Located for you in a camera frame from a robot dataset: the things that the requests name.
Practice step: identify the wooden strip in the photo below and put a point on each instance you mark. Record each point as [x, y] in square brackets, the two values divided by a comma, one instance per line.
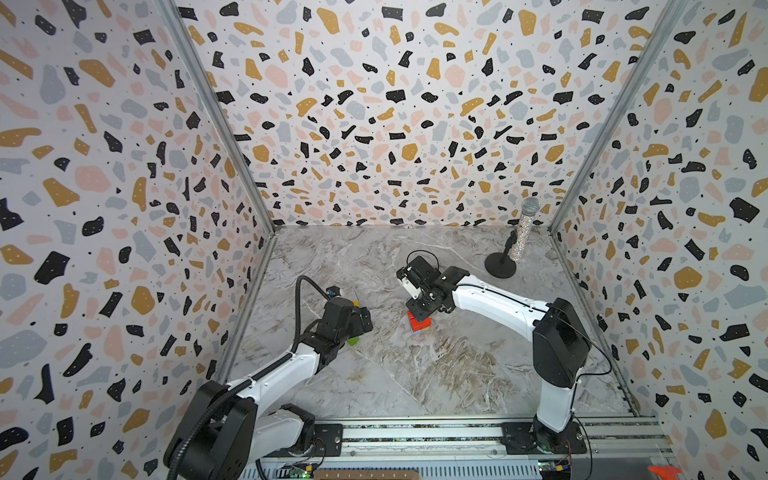
[366, 474]

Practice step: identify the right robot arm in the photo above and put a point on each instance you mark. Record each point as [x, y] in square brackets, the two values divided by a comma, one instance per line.
[559, 342]

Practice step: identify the glitter microphone on stand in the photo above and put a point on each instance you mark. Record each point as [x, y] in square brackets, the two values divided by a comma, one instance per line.
[504, 264]

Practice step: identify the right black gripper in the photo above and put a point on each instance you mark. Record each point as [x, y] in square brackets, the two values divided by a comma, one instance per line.
[420, 302]

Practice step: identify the red clamp handle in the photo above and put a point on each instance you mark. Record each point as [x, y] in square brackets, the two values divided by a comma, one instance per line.
[666, 472]

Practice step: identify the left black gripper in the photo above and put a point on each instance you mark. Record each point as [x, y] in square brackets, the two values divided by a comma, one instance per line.
[357, 327]

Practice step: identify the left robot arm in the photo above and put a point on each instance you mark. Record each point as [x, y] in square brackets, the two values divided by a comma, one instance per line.
[228, 426]

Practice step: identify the red block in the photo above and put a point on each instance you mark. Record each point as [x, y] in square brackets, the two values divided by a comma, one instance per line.
[418, 325]

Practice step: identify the aluminium mounting rail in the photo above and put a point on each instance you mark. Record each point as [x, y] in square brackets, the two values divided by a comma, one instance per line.
[476, 448]

